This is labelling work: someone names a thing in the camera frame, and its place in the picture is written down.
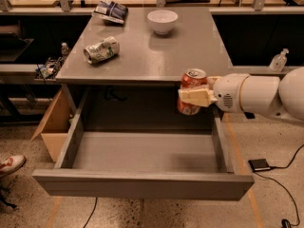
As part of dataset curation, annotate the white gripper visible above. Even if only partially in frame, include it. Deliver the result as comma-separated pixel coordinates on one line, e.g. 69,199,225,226
179,73,249,113

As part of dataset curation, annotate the orange-red soda can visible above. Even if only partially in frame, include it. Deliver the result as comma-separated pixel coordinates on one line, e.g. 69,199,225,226
177,68,207,116

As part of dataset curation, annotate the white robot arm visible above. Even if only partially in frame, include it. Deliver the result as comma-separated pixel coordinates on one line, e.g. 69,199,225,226
179,67,304,124

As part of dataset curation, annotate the open grey top drawer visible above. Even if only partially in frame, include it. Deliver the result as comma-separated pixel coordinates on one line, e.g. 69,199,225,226
33,88,254,200

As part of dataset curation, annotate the crushed silver green can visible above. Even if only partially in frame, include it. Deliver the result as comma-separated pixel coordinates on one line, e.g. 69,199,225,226
84,36,120,65

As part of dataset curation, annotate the white ceramic bowl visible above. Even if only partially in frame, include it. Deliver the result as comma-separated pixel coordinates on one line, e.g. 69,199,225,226
147,9,179,35

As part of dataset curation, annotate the clear sanitizer pump bottle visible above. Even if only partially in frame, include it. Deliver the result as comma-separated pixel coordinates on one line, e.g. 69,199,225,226
269,48,289,72

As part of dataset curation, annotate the grey cabinet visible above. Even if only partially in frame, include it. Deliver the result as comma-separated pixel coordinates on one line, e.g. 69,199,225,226
57,7,232,133

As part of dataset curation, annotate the black foot pedal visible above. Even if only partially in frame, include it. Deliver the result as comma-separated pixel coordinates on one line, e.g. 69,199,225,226
248,159,271,172

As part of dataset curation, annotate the blue chip bag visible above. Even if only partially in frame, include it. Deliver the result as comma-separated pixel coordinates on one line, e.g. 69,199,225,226
92,0,128,24

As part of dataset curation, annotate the small plastic water bottle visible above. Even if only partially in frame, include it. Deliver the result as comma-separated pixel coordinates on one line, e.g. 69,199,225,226
61,43,70,61

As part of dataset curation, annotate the cardboard box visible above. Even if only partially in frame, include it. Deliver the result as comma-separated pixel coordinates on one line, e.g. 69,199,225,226
31,89,72,162

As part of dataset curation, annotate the tray of small clutter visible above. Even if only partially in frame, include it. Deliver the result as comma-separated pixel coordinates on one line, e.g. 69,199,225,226
35,57,63,80

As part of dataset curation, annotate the red white sneaker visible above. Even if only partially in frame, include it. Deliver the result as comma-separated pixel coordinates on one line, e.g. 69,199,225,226
0,155,26,178

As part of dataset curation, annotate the black pedal cable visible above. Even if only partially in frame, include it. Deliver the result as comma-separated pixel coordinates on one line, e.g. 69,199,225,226
253,142,304,228

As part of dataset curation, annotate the black floor cable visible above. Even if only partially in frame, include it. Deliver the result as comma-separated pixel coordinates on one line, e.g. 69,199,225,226
82,197,99,228

